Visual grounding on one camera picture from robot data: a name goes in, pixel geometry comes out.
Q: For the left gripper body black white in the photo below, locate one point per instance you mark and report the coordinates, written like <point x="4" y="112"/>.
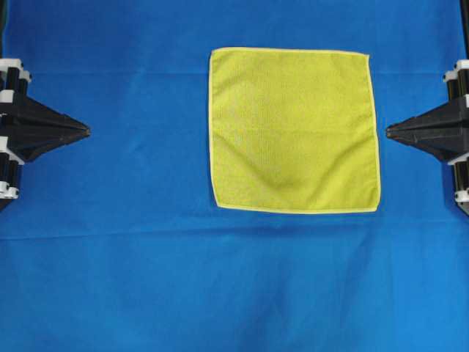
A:
<point x="14" y="82"/>

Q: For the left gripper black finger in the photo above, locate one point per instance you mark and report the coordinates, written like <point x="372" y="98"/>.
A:
<point x="31" y="112"/>
<point x="28" y="143"/>

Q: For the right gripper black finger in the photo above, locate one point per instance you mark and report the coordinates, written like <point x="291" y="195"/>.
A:
<point x="451" y="114"/>
<point x="445" y="144"/>

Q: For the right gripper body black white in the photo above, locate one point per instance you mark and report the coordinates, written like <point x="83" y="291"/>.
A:
<point x="457" y="86"/>

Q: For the yellow-green microfiber towel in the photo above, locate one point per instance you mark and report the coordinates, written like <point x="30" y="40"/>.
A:
<point x="293" y="131"/>

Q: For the blue table cloth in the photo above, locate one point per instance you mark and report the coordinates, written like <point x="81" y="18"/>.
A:
<point x="116" y="243"/>

